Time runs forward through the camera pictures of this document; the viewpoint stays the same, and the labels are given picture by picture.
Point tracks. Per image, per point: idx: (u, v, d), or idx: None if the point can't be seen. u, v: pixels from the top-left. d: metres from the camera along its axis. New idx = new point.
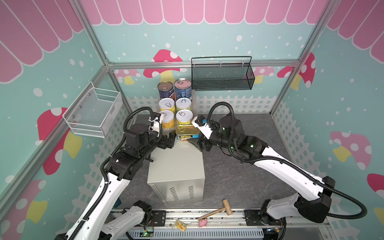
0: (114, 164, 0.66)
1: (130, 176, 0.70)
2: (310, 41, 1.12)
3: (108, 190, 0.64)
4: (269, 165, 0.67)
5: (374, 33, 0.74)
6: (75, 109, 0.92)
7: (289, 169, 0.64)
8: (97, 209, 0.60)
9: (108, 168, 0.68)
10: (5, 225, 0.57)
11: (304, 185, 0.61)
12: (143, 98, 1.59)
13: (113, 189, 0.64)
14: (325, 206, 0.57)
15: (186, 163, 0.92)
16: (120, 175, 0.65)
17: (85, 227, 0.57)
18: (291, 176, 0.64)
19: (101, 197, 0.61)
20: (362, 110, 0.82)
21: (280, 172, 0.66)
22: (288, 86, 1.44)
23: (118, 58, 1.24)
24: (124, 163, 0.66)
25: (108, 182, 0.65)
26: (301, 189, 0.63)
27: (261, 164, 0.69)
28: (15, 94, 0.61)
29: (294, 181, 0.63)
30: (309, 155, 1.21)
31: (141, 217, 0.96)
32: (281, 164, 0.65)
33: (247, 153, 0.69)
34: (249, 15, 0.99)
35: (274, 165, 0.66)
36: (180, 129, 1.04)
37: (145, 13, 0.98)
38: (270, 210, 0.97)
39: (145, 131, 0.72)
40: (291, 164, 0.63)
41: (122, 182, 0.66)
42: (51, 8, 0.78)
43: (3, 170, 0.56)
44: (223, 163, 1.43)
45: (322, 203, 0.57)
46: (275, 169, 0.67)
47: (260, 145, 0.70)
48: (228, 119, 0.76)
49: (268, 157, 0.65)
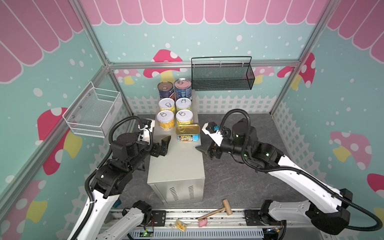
0: (100, 180, 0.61)
1: (118, 190, 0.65)
2: (310, 41, 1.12)
3: (95, 209, 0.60)
4: (286, 175, 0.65)
5: (374, 33, 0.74)
6: (75, 109, 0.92)
7: (306, 180, 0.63)
8: (85, 228, 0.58)
9: (93, 184, 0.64)
10: (5, 225, 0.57)
11: (323, 197, 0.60)
12: (143, 98, 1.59)
13: (100, 208, 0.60)
14: (344, 220, 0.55)
15: (186, 163, 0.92)
16: (106, 192, 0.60)
17: None
18: (308, 187, 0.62)
19: (86, 218, 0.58)
20: (362, 110, 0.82)
21: (298, 183, 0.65)
22: (288, 86, 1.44)
23: (118, 58, 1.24)
24: (110, 178, 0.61)
25: (94, 200, 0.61)
26: (317, 201, 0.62)
27: (276, 173, 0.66)
28: (15, 94, 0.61)
29: (312, 193, 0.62)
30: (309, 155, 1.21)
31: (140, 220, 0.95)
32: (298, 175, 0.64)
33: (263, 162, 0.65)
34: (249, 15, 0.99)
35: (290, 175, 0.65)
36: (180, 129, 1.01)
37: (145, 13, 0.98)
38: (273, 211, 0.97)
39: (133, 142, 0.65)
40: (309, 175, 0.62)
41: (109, 199, 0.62)
42: (51, 8, 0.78)
43: (3, 170, 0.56)
44: (223, 163, 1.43)
45: (341, 218, 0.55)
46: (293, 180, 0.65)
47: (276, 154, 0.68)
48: (242, 125, 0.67)
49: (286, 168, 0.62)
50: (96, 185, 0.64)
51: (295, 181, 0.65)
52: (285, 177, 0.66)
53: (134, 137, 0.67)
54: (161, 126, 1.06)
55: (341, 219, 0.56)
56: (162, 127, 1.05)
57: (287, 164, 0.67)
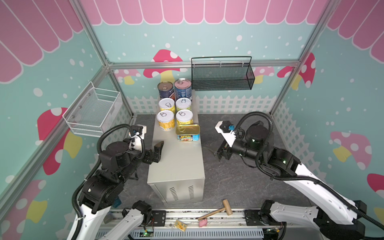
0: (88, 194, 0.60)
1: (108, 203, 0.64)
2: (310, 41, 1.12)
3: (84, 225, 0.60)
4: (303, 185, 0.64)
5: (374, 33, 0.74)
6: (75, 109, 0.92)
7: (323, 191, 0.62)
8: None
9: (81, 198, 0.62)
10: (5, 225, 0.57)
11: (339, 209, 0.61)
12: (143, 98, 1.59)
13: (90, 223, 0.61)
14: (359, 233, 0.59)
15: (185, 162, 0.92)
16: (95, 206, 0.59)
17: None
18: (326, 198, 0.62)
19: (76, 234, 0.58)
20: (362, 110, 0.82)
21: (314, 193, 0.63)
22: (288, 86, 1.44)
23: (118, 58, 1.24)
24: (99, 191, 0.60)
25: (83, 216, 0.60)
26: (331, 211, 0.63)
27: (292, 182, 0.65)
28: (15, 94, 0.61)
29: (328, 204, 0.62)
30: (309, 155, 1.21)
31: (140, 221, 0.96)
32: (315, 185, 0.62)
33: (278, 169, 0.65)
34: (249, 15, 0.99)
35: (307, 184, 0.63)
36: (180, 129, 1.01)
37: (145, 13, 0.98)
38: (274, 212, 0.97)
39: (124, 152, 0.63)
40: (328, 187, 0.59)
41: (98, 213, 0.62)
42: (51, 8, 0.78)
43: (3, 170, 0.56)
44: (223, 163, 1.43)
45: (357, 231, 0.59)
46: (310, 190, 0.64)
47: (292, 161, 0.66)
48: (259, 130, 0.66)
49: (305, 178, 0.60)
50: (83, 200, 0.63)
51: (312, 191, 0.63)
52: (302, 186, 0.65)
53: (124, 147, 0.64)
54: (161, 126, 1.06)
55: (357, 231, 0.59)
56: (162, 127, 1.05)
57: (303, 173, 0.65)
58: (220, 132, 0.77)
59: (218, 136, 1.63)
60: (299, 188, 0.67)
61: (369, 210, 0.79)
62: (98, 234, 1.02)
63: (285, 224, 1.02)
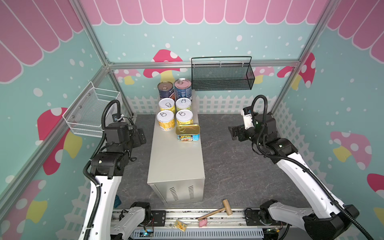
0: (99, 166, 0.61)
1: (121, 172, 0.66)
2: (311, 41, 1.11)
3: (104, 191, 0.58)
4: (290, 169, 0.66)
5: (374, 33, 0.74)
6: (75, 109, 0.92)
7: (310, 180, 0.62)
8: (98, 213, 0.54)
9: (92, 172, 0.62)
10: (5, 225, 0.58)
11: (320, 200, 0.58)
12: (143, 98, 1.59)
13: (108, 189, 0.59)
14: (332, 226, 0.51)
15: (184, 162, 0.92)
16: (110, 173, 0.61)
17: (94, 233, 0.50)
18: (311, 187, 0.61)
19: (98, 199, 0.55)
20: (362, 110, 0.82)
21: (300, 179, 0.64)
22: (288, 86, 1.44)
23: (118, 58, 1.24)
24: (110, 160, 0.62)
25: (99, 184, 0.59)
26: (313, 202, 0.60)
27: (282, 165, 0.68)
28: (15, 94, 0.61)
29: (311, 192, 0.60)
30: (309, 155, 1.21)
31: (142, 216, 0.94)
32: (302, 172, 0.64)
33: (273, 150, 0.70)
34: (249, 15, 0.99)
35: (295, 170, 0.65)
36: (180, 129, 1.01)
37: (145, 14, 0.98)
38: (272, 208, 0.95)
39: (126, 125, 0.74)
40: (314, 176, 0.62)
41: (114, 180, 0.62)
42: (51, 8, 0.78)
43: (3, 170, 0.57)
44: (223, 163, 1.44)
45: (330, 222, 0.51)
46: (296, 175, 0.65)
47: (290, 148, 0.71)
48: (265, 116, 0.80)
49: (292, 159, 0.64)
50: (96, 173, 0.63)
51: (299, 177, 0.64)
52: (290, 171, 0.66)
53: (124, 122, 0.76)
54: (161, 126, 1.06)
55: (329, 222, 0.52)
56: (162, 127, 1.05)
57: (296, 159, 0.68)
58: (242, 115, 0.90)
59: (218, 136, 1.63)
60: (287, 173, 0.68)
61: (369, 210, 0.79)
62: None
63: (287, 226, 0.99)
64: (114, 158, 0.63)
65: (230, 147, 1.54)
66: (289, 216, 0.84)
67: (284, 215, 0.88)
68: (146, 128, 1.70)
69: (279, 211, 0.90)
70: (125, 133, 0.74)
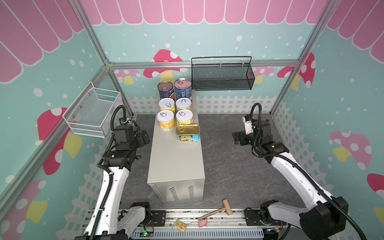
0: (111, 159, 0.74)
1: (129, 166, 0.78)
2: (311, 41, 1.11)
3: (115, 180, 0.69)
4: (282, 165, 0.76)
5: (374, 33, 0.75)
6: (75, 109, 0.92)
7: (299, 174, 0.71)
8: (109, 198, 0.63)
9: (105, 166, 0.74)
10: (5, 225, 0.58)
11: (308, 191, 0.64)
12: (143, 98, 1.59)
13: (119, 178, 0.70)
14: (318, 213, 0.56)
15: (184, 162, 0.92)
16: (121, 164, 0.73)
17: (104, 215, 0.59)
18: (301, 179, 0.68)
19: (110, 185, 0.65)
20: (361, 110, 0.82)
21: (290, 173, 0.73)
22: (288, 86, 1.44)
23: (118, 58, 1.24)
24: (120, 155, 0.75)
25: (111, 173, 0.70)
26: (303, 194, 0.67)
27: (275, 162, 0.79)
28: (15, 94, 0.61)
29: (300, 183, 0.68)
30: (309, 155, 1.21)
31: (142, 215, 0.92)
32: (292, 167, 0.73)
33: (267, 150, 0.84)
34: (249, 15, 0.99)
35: (285, 165, 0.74)
36: (180, 129, 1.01)
37: (145, 13, 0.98)
38: (272, 207, 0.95)
39: (130, 126, 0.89)
40: (303, 170, 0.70)
41: (124, 171, 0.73)
42: (51, 8, 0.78)
43: (3, 170, 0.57)
44: (223, 163, 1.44)
45: (316, 209, 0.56)
46: (286, 170, 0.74)
47: (282, 148, 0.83)
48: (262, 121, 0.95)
49: (281, 155, 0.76)
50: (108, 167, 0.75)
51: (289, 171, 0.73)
52: (282, 167, 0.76)
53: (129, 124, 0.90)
54: (161, 126, 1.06)
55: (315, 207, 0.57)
56: (162, 127, 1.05)
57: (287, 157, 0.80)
58: (244, 121, 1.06)
59: (217, 136, 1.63)
60: (278, 169, 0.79)
61: (369, 210, 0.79)
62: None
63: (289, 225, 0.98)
64: (123, 156, 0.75)
65: (230, 147, 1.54)
66: (287, 214, 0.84)
67: (283, 214, 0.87)
68: (146, 128, 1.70)
69: (279, 210, 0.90)
70: (130, 134, 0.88)
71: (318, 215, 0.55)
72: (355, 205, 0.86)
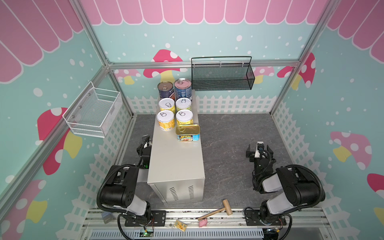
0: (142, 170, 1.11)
1: None
2: (310, 41, 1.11)
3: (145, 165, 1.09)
4: (268, 183, 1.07)
5: (374, 33, 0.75)
6: (75, 109, 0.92)
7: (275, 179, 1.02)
8: None
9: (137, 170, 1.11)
10: (5, 225, 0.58)
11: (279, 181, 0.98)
12: (143, 98, 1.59)
13: None
14: (281, 172, 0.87)
15: (184, 162, 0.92)
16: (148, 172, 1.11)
17: None
18: (276, 177, 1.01)
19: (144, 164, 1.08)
20: (361, 110, 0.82)
21: (271, 183, 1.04)
22: (288, 86, 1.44)
23: (118, 58, 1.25)
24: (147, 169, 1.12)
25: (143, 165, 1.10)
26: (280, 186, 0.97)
27: (266, 186, 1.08)
28: (15, 94, 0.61)
29: (277, 181, 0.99)
30: (309, 155, 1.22)
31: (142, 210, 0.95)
32: (271, 178, 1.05)
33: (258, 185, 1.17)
34: (249, 15, 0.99)
35: (269, 180, 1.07)
36: (180, 129, 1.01)
37: (145, 13, 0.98)
38: (270, 201, 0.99)
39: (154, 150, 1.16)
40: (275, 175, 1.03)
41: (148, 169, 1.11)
42: (50, 8, 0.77)
43: (3, 171, 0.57)
44: (223, 163, 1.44)
45: (277, 169, 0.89)
46: (269, 184, 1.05)
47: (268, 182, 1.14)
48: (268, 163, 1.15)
49: (268, 183, 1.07)
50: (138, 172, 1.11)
51: (270, 181, 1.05)
52: (268, 183, 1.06)
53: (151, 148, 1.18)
54: (161, 126, 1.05)
55: (278, 171, 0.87)
56: (162, 127, 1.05)
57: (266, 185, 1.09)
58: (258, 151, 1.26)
59: (217, 136, 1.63)
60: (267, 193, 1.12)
61: (369, 210, 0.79)
62: (108, 234, 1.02)
63: (290, 224, 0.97)
64: None
65: (230, 147, 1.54)
66: (280, 196, 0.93)
67: (278, 202, 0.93)
68: (146, 128, 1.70)
69: (274, 199, 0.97)
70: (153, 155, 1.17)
71: (280, 172, 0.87)
72: (355, 205, 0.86)
